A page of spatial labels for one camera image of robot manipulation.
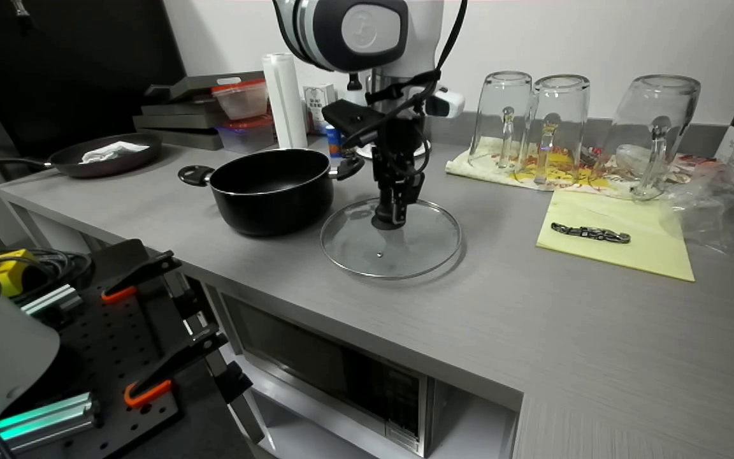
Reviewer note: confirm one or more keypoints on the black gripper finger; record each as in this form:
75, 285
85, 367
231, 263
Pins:
383, 214
403, 203

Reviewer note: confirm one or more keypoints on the upturned drinking glass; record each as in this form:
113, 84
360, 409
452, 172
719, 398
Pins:
561, 110
503, 118
648, 127

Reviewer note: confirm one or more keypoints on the black cooking pot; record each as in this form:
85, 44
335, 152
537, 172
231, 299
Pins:
273, 192

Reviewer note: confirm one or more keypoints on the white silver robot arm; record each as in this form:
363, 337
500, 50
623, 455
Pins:
402, 44

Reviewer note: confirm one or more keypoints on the yellow notepad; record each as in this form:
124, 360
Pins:
642, 235

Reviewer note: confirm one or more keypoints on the black frying pan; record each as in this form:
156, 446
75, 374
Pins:
100, 158

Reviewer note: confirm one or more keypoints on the black pen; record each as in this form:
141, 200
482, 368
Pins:
593, 234

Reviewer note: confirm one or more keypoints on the glass lid with black knob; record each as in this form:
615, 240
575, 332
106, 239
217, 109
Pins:
429, 240

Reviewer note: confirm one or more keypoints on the middle upturned drinking glass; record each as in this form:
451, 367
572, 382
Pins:
561, 110

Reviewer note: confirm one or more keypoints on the right upturned drinking glass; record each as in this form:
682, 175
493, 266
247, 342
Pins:
648, 127

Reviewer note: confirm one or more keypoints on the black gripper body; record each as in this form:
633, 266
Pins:
393, 143

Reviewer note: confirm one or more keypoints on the built-in microwave oven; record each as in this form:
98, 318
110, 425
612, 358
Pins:
377, 395

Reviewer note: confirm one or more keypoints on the white paper towel roll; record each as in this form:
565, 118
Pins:
287, 104

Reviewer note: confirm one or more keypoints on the left upturned drinking glass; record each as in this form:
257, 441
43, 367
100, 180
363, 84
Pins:
503, 118

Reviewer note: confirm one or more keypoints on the patterned dish towel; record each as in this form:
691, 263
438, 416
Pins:
521, 165

